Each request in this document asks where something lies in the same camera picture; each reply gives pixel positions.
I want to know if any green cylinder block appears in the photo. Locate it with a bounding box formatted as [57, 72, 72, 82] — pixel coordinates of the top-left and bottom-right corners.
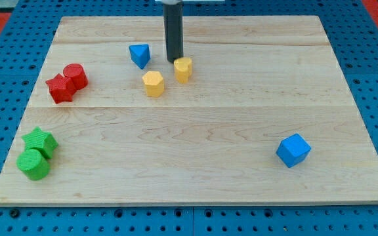
[16, 149, 51, 181]

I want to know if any green star block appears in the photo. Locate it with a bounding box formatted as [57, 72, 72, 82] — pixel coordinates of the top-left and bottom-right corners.
[22, 127, 58, 159]

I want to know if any red star block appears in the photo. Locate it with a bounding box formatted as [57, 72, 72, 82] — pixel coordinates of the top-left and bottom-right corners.
[45, 74, 77, 104]

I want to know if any blue cube block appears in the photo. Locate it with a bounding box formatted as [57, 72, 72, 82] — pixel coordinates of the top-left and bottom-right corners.
[276, 133, 312, 168]

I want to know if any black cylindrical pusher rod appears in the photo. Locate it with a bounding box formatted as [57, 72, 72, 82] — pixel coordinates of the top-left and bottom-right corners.
[162, 0, 184, 63]

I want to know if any yellow heart block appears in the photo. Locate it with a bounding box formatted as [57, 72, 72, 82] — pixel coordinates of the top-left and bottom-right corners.
[173, 57, 192, 84]

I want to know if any yellow hexagon block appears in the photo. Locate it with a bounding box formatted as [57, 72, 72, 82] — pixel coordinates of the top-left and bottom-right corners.
[142, 71, 165, 97]

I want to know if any red cylinder block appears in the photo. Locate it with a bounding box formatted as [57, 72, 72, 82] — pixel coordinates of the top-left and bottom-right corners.
[63, 64, 89, 90]

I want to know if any wooden board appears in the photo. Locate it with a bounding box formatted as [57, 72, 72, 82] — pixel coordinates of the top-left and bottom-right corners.
[0, 16, 378, 207]

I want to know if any blue triangle block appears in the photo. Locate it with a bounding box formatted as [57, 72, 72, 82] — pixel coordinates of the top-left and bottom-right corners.
[129, 44, 151, 69]

